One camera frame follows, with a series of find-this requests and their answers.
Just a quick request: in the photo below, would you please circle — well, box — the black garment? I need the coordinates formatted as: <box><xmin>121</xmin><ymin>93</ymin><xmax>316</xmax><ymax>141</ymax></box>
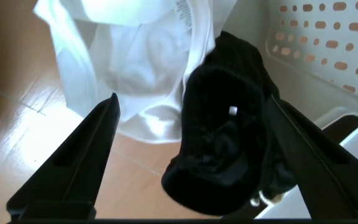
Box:
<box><xmin>161</xmin><ymin>30</ymin><xmax>298</xmax><ymax>217</ymax></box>

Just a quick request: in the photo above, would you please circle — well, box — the white laundry basket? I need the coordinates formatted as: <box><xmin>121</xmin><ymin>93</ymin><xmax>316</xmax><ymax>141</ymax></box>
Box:
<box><xmin>222</xmin><ymin>0</ymin><xmax>358</xmax><ymax>220</ymax></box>

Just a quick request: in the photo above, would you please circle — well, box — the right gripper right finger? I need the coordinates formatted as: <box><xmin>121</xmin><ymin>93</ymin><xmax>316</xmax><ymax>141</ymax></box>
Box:
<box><xmin>264</xmin><ymin>95</ymin><xmax>358</xmax><ymax>220</ymax></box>

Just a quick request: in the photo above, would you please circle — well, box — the white printed t-shirt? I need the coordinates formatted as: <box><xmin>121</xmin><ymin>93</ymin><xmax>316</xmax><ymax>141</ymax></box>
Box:
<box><xmin>32</xmin><ymin>0</ymin><xmax>239</xmax><ymax>144</ymax></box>

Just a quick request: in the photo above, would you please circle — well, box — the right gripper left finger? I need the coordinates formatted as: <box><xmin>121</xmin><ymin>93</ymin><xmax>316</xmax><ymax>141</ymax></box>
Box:
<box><xmin>6</xmin><ymin>92</ymin><xmax>121</xmax><ymax>220</ymax></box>

